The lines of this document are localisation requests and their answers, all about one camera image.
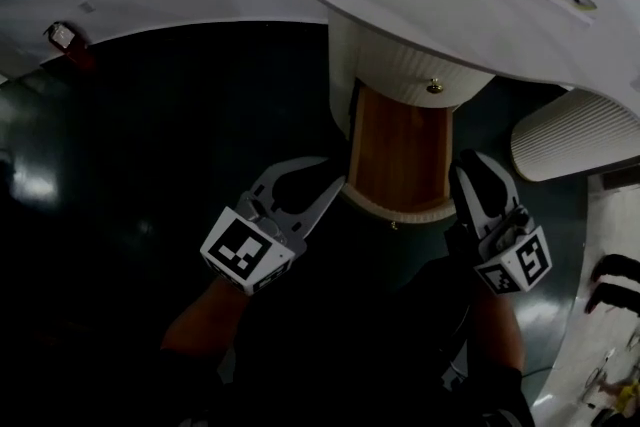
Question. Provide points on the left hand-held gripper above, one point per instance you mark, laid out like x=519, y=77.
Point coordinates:
x=240, y=250

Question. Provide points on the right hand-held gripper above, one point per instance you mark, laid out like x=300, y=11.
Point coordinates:
x=515, y=260

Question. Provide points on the large ribbed white drawer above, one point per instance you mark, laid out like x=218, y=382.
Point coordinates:
x=400, y=150

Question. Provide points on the person's right forearm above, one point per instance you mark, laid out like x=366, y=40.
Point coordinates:
x=500, y=330

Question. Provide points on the person's left forearm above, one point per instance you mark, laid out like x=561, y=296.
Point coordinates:
x=210, y=320

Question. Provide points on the gold small drawer knob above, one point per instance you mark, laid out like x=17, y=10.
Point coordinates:
x=434, y=86

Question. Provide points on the person's black clothing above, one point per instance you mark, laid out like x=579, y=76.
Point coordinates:
x=350, y=325

